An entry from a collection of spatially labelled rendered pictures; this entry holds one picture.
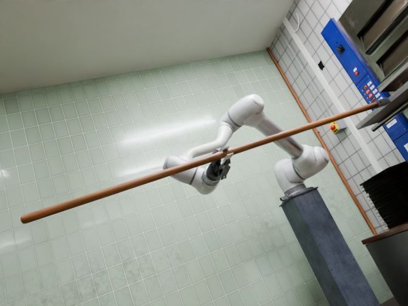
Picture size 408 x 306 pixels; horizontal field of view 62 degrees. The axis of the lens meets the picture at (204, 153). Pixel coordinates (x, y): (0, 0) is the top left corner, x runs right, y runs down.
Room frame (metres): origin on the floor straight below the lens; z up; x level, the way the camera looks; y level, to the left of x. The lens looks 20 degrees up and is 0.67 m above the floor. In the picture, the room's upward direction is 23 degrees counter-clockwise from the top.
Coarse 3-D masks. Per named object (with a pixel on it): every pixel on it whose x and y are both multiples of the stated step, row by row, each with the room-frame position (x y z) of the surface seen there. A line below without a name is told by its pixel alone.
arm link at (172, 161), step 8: (224, 128) 1.89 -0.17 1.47; (224, 136) 1.86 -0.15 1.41; (208, 144) 1.77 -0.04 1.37; (216, 144) 1.80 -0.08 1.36; (224, 144) 1.85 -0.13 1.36; (184, 152) 1.68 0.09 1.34; (192, 152) 1.69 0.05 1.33; (200, 152) 1.73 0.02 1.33; (208, 152) 1.78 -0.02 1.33; (168, 160) 1.57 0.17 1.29; (176, 160) 1.57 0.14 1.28; (184, 160) 1.59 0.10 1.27; (192, 160) 1.63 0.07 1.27; (192, 168) 1.60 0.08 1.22; (176, 176) 1.59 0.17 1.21; (184, 176) 1.59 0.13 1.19; (192, 176) 1.60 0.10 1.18
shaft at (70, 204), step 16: (352, 112) 1.64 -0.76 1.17; (304, 128) 1.52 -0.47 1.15; (256, 144) 1.41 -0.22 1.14; (208, 160) 1.32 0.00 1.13; (144, 176) 1.22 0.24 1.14; (160, 176) 1.24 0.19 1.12; (96, 192) 1.14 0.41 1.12; (112, 192) 1.17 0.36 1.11; (48, 208) 1.08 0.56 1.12; (64, 208) 1.10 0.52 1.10
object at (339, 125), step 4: (340, 120) 2.76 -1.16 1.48; (332, 124) 2.79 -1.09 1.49; (336, 124) 2.75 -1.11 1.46; (340, 124) 2.75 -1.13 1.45; (344, 124) 2.77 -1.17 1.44; (336, 128) 2.77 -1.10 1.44; (340, 128) 2.74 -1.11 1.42; (344, 128) 2.77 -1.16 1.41; (336, 132) 2.80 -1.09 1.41; (340, 132) 2.84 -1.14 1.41
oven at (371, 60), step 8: (352, 0) 2.14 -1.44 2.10; (344, 24) 2.28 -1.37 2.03; (400, 24) 1.98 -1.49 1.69; (344, 32) 2.32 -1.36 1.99; (352, 32) 2.27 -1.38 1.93; (392, 32) 2.05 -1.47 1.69; (400, 32) 2.01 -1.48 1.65; (352, 40) 2.31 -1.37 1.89; (360, 40) 2.26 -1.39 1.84; (384, 40) 2.12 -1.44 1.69; (392, 40) 2.08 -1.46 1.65; (360, 48) 2.29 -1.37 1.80; (376, 48) 2.19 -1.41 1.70; (384, 48) 2.15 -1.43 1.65; (368, 56) 2.28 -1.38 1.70; (376, 56) 2.23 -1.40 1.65; (368, 64) 2.31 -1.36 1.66; (376, 64) 2.26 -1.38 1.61; (376, 72) 2.30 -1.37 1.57
